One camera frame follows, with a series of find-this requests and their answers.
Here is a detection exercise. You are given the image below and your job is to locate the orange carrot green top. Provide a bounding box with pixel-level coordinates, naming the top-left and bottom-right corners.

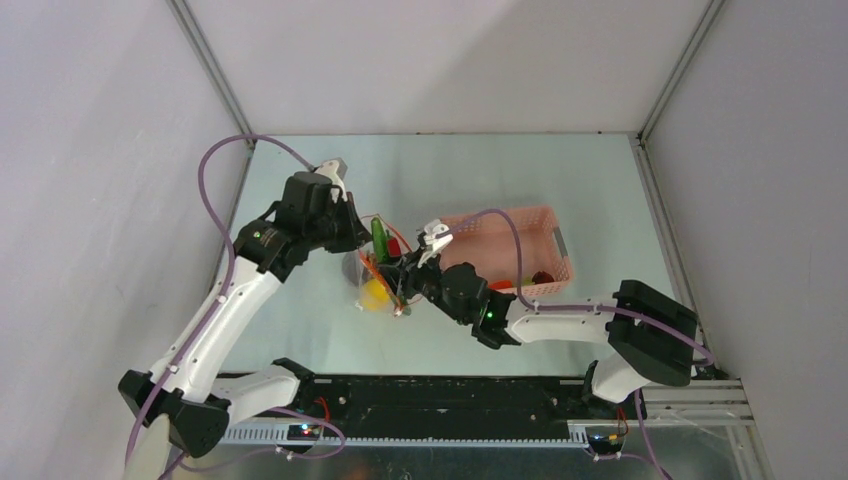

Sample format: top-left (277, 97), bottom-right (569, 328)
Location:
top-left (489, 277), bottom-right (535, 290)

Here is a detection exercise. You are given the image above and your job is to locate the pink plastic basket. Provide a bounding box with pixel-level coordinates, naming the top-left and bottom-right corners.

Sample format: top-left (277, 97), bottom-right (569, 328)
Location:
top-left (441, 205), bottom-right (575, 298)

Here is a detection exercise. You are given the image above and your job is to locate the green cucumber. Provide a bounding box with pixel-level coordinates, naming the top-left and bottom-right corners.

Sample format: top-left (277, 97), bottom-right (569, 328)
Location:
top-left (369, 217), bottom-right (412, 318)

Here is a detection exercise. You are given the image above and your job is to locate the red chili pepper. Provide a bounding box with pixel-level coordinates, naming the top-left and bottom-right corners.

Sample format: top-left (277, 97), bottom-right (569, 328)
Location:
top-left (386, 236), bottom-right (402, 259)

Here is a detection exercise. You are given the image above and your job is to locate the red strawberry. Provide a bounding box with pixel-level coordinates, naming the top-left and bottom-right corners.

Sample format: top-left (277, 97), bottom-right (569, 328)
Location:
top-left (531, 271), bottom-right (556, 285)

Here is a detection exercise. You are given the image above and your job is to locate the clear zip bag orange zipper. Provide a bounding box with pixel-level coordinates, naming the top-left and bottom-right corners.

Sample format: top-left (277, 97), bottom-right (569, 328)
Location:
top-left (342, 213), bottom-right (416, 318)

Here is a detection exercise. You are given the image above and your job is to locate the yellow mango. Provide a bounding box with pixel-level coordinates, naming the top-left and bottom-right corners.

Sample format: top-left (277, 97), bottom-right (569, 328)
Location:
top-left (359, 278), bottom-right (393, 312)

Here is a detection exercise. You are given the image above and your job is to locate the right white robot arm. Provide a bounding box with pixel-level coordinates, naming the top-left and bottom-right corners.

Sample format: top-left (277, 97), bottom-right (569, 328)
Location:
top-left (381, 254), bottom-right (697, 418)

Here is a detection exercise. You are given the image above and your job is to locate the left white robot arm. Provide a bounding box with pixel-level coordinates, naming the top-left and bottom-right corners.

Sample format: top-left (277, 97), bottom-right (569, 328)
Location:
top-left (118, 162), bottom-right (370, 458)

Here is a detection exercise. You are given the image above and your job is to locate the right green circuit board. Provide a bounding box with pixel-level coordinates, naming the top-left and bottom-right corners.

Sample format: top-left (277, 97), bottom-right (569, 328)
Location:
top-left (587, 434), bottom-right (626, 457)

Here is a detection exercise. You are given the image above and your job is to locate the green circuit board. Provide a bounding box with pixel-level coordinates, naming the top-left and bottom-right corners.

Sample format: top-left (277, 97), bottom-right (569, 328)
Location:
top-left (286, 423), bottom-right (323, 442)
top-left (587, 434), bottom-right (626, 457)

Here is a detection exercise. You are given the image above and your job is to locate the left green circuit board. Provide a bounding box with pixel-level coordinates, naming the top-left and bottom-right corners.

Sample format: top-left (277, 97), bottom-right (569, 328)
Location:
top-left (286, 423), bottom-right (323, 442)

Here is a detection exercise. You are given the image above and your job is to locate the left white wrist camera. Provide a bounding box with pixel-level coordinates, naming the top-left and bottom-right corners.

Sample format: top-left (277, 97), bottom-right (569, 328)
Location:
top-left (313, 157), bottom-right (348, 202)

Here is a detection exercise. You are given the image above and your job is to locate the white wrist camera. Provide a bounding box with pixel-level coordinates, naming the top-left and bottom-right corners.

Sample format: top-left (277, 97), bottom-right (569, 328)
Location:
top-left (417, 219), bottom-right (453, 267)
top-left (313, 157), bottom-right (348, 202)

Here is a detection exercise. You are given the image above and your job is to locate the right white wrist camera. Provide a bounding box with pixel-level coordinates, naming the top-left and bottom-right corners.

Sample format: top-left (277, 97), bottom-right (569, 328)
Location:
top-left (417, 219), bottom-right (453, 267)

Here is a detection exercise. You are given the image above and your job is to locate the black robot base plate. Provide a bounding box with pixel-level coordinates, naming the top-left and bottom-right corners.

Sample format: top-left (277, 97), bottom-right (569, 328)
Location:
top-left (289, 375), bottom-right (640, 439)

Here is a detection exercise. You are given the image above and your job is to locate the grey slotted cable duct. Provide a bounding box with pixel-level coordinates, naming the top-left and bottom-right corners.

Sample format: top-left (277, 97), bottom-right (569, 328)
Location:
top-left (220, 421), bottom-right (588, 448)

